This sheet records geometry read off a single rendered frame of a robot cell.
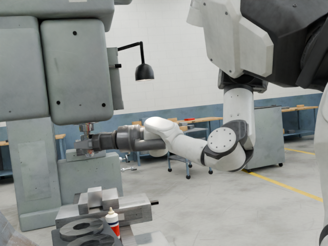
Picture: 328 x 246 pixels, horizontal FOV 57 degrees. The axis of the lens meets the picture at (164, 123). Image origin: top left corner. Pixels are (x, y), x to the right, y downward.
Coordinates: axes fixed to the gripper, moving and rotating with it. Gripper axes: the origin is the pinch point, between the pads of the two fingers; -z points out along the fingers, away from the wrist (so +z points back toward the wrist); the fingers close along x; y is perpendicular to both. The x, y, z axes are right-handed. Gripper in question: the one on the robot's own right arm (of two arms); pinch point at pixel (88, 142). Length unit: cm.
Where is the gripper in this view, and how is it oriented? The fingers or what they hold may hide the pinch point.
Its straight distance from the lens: 104.2
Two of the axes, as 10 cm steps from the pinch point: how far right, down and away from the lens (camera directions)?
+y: 1.1, 9.9, 0.6
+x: -0.8, 0.7, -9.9
